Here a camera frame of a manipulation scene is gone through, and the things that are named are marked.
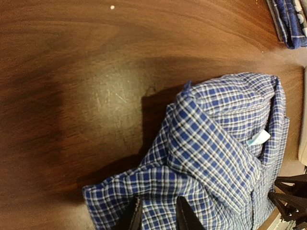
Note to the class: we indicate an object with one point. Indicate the white plastic bin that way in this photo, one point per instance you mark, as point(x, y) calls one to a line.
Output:
point(302, 151)

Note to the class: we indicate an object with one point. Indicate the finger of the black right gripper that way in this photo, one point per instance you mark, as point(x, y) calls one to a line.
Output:
point(291, 207)
point(292, 184)

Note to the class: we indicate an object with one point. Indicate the blue checked long sleeve shirt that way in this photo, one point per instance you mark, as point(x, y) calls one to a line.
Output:
point(221, 146)

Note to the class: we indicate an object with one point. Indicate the dark blue folded printed shirt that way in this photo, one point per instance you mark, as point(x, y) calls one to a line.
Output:
point(290, 21)

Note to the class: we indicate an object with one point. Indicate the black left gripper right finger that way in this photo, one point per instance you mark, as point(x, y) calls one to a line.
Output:
point(186, 219)

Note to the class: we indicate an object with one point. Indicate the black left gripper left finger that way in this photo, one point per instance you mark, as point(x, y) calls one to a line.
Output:
point(131, 219)

